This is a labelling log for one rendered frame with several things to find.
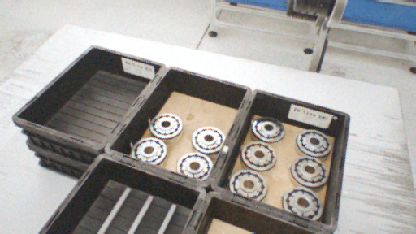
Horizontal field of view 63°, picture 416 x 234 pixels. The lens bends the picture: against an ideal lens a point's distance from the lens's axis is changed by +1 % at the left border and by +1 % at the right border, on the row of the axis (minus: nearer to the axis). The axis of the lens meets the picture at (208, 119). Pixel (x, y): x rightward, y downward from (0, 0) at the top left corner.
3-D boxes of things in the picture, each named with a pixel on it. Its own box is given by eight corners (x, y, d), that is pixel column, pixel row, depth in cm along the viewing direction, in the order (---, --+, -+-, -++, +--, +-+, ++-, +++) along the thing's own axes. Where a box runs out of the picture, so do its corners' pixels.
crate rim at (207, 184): (168, 70, 115) (168, 64, 113) (252, 93, 108) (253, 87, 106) (102, 157, 89) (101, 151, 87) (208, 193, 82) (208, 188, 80)
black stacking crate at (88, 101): (99, 71, 128) (92, 45, 120) (169, 91, 122) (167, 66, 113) (24, 145, 103) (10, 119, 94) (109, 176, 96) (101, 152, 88)
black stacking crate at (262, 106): (249, 114, 115) (253, 89, 107) (337, 140, 108) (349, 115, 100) (208, 212, 89) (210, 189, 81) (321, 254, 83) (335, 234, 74)
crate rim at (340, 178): (253, 93, 108) (253, 87, 106) (348, 119, 101) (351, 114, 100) (208, 193, 82) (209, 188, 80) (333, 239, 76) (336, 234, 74)
